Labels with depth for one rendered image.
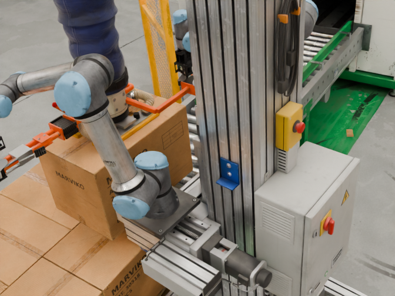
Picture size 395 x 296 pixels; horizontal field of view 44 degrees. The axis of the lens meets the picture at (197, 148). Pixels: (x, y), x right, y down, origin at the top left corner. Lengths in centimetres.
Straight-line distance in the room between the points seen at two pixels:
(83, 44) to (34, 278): 110
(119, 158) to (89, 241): 102
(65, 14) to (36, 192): 123
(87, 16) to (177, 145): 80
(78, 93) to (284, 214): 71
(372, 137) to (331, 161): 229
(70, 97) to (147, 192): 41
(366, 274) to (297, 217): 150
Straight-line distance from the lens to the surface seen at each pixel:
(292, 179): 162
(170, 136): 231
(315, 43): 411
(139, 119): 224
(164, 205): 177
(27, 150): 199
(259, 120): 145
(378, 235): 320
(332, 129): 402
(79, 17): 195
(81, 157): 212
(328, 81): 372
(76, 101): 142
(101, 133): 148
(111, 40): 201
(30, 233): 265
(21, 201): 287
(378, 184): 355
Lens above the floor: 229
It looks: 37 degrees down
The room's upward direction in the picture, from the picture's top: 7 degrees counter-clockwise
